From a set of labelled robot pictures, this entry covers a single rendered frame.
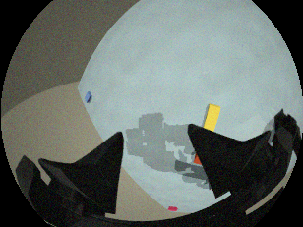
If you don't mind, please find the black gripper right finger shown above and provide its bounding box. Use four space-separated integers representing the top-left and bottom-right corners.
188 124 271 199

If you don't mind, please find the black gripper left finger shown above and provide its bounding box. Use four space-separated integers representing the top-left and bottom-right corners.
37 132 124 215

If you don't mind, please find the yellow bar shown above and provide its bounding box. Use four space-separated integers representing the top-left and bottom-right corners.
195 102 220 165

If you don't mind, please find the blue rectangular block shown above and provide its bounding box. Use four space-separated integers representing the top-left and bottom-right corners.
85 92 92 102

